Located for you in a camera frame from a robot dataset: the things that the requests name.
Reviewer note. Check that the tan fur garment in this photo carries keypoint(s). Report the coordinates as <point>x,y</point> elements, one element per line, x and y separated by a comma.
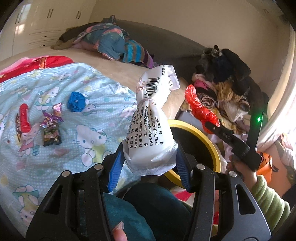
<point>238,106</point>

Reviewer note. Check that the printed snack packet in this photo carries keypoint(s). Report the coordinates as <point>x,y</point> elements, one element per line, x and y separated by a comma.
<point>52,135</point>

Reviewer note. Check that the person's left hand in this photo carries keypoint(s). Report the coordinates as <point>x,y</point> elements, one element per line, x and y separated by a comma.
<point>120,234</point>

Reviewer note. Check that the dark candy bar wrapper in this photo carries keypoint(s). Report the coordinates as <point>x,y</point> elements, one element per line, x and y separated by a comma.
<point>18,129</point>

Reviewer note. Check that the red blanket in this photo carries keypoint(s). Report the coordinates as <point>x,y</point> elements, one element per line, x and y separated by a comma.
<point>46,62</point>

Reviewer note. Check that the red plastic bag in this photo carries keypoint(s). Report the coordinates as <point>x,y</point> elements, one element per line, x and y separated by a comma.
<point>198,109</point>

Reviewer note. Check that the blue cartoon printed blanket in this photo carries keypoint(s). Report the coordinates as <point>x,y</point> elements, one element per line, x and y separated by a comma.
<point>81,143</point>

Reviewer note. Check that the blue floral quilt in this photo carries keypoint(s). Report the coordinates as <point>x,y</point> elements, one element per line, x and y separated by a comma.
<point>108,41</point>

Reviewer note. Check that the tiger striped cloth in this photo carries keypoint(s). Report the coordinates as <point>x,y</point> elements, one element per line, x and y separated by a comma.
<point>207,99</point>

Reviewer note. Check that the white plastic tissue package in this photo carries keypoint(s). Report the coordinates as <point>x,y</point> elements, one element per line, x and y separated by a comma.
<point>150,129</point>

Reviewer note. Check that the black fuzzy garment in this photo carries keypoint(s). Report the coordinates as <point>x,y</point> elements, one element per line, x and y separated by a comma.
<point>222,64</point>

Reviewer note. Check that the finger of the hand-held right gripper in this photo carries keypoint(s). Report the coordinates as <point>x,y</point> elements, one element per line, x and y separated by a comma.
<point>222,134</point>

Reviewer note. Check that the yellow rimmed black bin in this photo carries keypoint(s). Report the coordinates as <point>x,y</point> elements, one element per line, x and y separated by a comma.
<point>182,124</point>

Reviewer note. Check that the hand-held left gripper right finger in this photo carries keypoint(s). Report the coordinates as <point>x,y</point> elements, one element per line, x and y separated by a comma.
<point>183,170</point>

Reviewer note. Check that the pale lavender cloth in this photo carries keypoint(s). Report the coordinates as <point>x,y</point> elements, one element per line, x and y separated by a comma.
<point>218,150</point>

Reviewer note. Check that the yellow knit garment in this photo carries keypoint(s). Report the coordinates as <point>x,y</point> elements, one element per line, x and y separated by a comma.
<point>227,90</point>

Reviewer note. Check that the dark brown cloth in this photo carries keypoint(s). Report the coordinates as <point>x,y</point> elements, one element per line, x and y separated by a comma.
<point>74,32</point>

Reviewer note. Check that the cream wardrobe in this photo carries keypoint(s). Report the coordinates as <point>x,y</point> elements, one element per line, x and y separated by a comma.
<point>46,23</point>

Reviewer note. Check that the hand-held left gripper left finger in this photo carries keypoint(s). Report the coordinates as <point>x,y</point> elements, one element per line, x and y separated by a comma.
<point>115,166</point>

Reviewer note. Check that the olive cloth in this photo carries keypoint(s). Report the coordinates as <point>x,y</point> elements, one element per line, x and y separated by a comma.
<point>61,45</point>

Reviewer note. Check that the beige bed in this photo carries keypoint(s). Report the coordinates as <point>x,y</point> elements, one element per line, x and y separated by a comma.
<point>104,62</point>

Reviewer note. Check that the pink cloth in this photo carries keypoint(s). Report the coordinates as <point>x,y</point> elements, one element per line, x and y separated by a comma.
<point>201,81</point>

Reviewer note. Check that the grey headboard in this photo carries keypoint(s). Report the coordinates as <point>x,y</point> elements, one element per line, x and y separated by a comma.
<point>173,39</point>

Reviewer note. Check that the blue plastic bag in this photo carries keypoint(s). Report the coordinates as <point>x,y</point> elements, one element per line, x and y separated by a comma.
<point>77,102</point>

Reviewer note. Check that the orange floral fabric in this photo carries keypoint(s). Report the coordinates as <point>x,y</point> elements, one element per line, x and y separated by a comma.
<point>268,166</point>

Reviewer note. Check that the red tube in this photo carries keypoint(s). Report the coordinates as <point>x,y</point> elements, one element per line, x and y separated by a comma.
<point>25,118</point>

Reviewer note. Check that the striped blanket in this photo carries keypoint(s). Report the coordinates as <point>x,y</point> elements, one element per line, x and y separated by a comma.
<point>136,53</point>

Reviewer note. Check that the purple foil candy wrapper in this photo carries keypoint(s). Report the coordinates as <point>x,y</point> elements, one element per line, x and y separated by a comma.
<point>57,109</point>

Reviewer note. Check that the person's right hand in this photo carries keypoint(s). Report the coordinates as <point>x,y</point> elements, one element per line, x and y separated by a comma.
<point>246,177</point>

